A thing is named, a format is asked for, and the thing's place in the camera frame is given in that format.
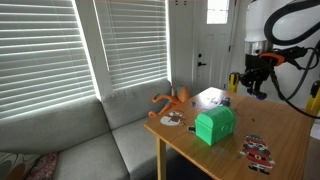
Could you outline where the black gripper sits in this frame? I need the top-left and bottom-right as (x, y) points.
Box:
(240, 54), (273, 95)

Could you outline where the blue toy car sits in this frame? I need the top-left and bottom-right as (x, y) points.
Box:
(255, 92), (267, 100)

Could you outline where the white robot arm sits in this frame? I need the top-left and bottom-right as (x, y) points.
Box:
(240, 0), (320, 99)

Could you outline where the small dark toy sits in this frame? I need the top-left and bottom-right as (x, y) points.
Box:
(220, 97), (231, 107)

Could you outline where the orange toy octopus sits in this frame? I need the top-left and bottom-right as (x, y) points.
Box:
(148, 85), (191, 118)

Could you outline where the yellow black tripod leg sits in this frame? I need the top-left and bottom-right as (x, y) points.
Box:
(229, 72), (240, 93)

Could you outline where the white front door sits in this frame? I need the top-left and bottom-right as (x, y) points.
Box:
(194, 0), (236, 92)

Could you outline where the yellow black stand right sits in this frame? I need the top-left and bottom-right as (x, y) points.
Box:
(306, 80), (320, 115)

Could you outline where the green treasure chest box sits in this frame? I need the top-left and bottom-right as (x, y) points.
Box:
(195, 105), (236, 146)

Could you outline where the wooden table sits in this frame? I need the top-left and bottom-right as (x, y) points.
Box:
(145, 87), (313, 180)

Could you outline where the black small item by chest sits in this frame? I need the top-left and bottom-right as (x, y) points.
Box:
(187, 126), (196, 132)

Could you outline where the right window blind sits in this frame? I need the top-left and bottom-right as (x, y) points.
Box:
(94, 0), (168, 90)

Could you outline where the window blind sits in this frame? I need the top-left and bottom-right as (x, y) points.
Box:
(0, 0), (95, 120)
(94, 0), (168, 90)

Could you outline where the grey sectional sofa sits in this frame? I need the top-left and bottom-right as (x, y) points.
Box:
(0, 79), (171, 180)

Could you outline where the left window blind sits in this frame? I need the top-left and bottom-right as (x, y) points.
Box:
(0, 0), (95, 120)

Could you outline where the red patterned cushion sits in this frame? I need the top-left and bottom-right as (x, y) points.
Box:
(25, 153), (58, 180)

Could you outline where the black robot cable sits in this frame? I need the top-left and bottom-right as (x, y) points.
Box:
(263, 0), (320, 120)

